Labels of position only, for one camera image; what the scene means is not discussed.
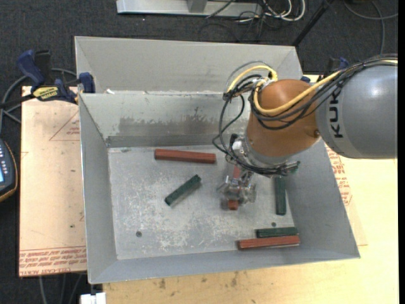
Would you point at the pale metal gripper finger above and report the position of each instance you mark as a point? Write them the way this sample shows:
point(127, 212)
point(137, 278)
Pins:
point(226, 190)
point(248, 193)

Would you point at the red-brown block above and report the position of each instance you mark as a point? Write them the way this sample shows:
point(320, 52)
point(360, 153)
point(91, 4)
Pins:
point(269, 243)
point(185, 156)
point(233, 205)

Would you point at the dark green flat block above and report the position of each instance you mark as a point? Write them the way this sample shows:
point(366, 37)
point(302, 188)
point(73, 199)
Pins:
point(280, 196)
point(276, 232)
point(183, 190)

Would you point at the grey metal bin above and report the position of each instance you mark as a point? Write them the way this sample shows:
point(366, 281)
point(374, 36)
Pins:
point(177, 233)

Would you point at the brown cardboard board, red print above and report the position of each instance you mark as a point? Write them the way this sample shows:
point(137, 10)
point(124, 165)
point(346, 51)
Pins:
point(50, 176)

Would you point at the black cylinder on white bracket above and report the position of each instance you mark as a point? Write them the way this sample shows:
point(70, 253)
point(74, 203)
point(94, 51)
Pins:
point(234, 140)

